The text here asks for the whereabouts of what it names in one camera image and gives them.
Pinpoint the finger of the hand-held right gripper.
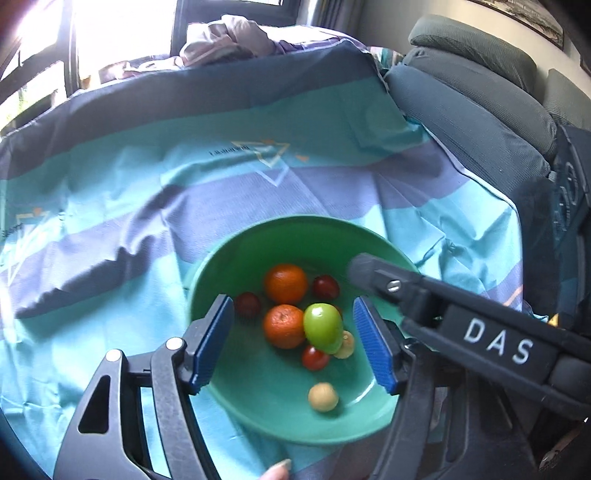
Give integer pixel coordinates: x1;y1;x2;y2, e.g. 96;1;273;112
348;252;447;343

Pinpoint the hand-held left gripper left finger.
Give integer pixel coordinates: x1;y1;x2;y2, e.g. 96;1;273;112
53;294;236;480

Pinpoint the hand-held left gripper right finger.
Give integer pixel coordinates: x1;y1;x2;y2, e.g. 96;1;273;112
353;295;462;480

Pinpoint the beige longan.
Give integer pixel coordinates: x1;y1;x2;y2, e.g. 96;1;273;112
307;382;339;413
333;330;356;360

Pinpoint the green jujube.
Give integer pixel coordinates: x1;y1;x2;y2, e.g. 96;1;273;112
303;302;345;356

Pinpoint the orange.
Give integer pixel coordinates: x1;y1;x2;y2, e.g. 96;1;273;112
263;304;307;350
263;264;308;303

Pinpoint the green bowl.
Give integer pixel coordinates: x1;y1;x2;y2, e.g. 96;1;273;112
188;215;424;446

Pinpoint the person's left hand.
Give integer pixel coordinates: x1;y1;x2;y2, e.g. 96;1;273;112
259;459;293;480

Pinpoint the teal and purple printed blanket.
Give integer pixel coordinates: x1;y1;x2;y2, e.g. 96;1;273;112
0;32;551;480

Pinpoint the grey sofa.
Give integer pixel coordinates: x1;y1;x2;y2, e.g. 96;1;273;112
382;14;591;324

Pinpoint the pile of clothes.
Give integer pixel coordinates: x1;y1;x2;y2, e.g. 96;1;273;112
99;14;296;84

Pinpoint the window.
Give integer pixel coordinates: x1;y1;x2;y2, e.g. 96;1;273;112
0;0;308;136

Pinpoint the framed wall picture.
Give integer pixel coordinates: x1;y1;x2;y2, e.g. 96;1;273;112
479;0;567;49

